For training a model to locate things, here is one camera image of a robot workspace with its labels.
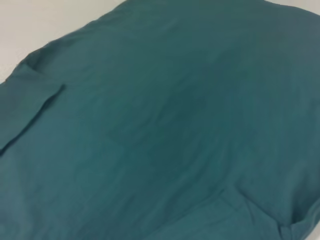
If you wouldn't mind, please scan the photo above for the teal blue t-shirt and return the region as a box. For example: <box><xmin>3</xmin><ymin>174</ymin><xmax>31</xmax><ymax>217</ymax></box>
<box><xmin>0</xmin><ymin>0</ymin><xmax>320</xmax><ymax>240</ymax></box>

